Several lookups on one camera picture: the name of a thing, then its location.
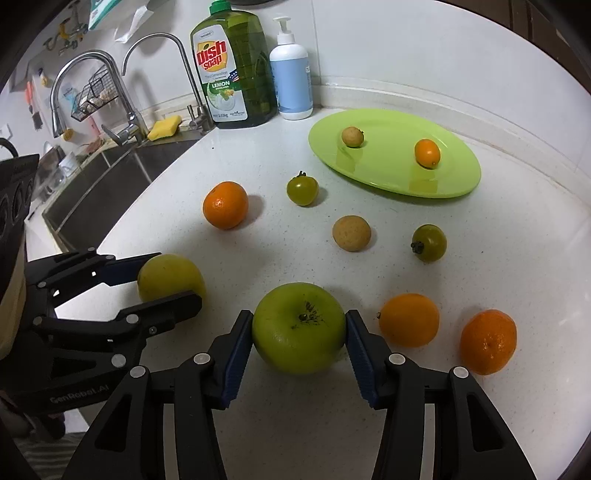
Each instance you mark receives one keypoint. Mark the yellow sponge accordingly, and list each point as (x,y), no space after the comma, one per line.
(165,128)

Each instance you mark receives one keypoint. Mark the orange kumquat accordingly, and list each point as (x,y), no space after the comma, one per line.
(427,154)

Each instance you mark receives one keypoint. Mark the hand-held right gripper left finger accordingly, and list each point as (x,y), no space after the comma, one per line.
(236,364)

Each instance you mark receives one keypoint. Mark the pull-down kitchen faucet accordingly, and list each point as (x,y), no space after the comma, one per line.
(124,106)

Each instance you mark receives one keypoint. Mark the orange mandarin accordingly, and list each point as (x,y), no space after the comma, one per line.
(226,205)
(488,342)

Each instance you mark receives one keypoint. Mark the lime green plate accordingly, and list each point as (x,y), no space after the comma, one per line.
(388,175)

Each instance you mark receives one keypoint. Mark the tall gooseneck faucet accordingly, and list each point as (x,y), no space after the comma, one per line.
(196,92)

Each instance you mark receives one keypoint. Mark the green tomato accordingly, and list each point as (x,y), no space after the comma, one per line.
(302,189)
(430,243)

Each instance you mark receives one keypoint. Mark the white pump bottle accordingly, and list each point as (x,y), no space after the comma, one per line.
(291,78)

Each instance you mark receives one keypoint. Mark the person's left hand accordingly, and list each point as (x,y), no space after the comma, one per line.
(14,420)

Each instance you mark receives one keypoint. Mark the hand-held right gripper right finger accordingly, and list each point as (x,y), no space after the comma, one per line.
(362,364)

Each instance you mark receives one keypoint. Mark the large brown longan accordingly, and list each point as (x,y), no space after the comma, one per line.
(352,233)

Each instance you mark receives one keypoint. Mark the green apple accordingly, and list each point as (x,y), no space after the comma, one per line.
(300,330)

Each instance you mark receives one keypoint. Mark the steel kitchen sink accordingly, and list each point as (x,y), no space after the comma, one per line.
(111,180)

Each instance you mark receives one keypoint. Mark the smooth orange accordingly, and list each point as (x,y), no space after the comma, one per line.
(409,321)

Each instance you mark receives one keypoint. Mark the orange and black brush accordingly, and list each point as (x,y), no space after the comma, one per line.
(33,104)

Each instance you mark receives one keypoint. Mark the yellow-green apple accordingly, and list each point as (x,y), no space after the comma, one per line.
(171,277)

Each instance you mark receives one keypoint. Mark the yellow wall hooks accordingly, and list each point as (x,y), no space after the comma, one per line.
(67,37)

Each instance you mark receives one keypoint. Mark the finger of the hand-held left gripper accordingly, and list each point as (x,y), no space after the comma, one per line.
(127,270)
(161,314)

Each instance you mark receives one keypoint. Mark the teal and white package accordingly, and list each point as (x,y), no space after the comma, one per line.
(111,16)

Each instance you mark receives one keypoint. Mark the green dish soap bottle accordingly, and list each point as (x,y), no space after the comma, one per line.
(240,78)

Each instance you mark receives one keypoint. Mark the small brown longan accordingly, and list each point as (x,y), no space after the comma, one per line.
(352,137)

